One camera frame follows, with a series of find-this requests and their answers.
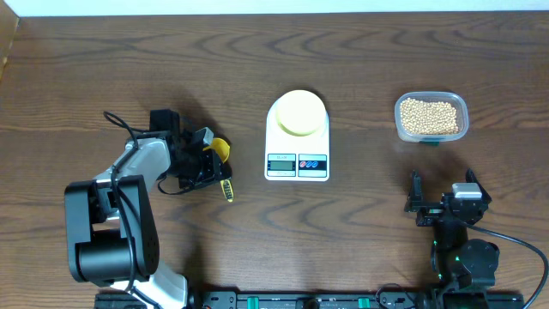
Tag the yellow measuring scoop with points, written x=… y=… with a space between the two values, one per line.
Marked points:
x=222 y=148

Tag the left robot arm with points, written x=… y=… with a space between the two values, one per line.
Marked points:
x=112 y=240

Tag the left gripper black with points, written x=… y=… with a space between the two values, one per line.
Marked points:
x=212 y=172

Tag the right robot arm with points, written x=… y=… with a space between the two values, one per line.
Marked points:
x=464 y=265

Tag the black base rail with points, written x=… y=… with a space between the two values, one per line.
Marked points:
x=384 y=299

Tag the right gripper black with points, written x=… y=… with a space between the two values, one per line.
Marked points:
x=414 y=202

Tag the white digital kitchen scale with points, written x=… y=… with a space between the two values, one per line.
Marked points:
x=296 y=158

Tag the yellow bowl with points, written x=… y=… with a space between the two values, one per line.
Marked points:
x=300 y=113

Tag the soybeans in container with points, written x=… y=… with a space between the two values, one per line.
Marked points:
x=428 y=118

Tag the clear plastic container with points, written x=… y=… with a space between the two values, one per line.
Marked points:
x=434 y=96

